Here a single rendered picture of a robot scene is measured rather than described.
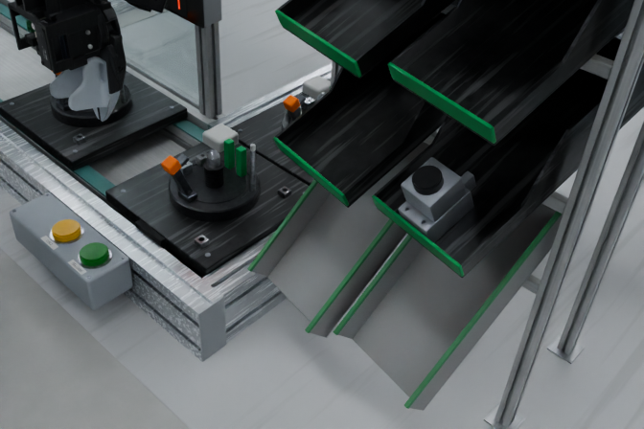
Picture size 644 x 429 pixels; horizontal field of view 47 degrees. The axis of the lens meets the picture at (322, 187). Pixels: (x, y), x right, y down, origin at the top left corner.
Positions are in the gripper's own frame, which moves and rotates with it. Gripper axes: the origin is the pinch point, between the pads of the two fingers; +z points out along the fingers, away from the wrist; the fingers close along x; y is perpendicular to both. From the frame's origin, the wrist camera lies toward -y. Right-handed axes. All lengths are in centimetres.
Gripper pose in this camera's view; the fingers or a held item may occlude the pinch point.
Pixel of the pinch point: (105, 107)
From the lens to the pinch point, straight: 89.5
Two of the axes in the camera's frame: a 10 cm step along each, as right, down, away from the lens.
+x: 7.3, 4.5, -5.1
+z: -0.5, 7.8, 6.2
